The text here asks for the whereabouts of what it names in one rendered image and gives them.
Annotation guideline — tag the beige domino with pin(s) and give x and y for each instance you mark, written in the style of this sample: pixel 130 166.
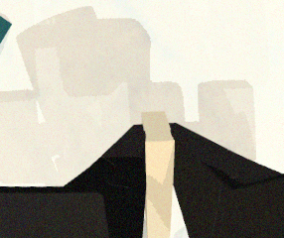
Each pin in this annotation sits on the beige domino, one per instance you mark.
pixel 160 148

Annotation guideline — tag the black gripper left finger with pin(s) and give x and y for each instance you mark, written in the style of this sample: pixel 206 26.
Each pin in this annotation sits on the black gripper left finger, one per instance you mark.
pixel 106 201

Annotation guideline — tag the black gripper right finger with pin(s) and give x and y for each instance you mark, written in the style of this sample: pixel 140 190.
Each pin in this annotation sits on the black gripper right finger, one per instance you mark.
pixel 223 194

